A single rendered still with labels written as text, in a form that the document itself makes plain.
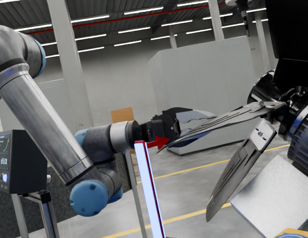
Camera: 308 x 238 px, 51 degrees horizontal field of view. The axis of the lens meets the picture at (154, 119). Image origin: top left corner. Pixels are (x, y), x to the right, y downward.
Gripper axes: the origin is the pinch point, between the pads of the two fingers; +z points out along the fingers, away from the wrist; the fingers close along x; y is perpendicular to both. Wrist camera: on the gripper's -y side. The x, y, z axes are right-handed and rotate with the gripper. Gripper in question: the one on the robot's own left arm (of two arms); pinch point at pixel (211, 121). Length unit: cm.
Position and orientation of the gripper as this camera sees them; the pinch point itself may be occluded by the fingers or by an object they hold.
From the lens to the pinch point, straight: 74.9
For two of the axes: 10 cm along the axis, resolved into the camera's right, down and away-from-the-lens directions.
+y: 2.7, 0.0, 9.6
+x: 1.7, 9.8, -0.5
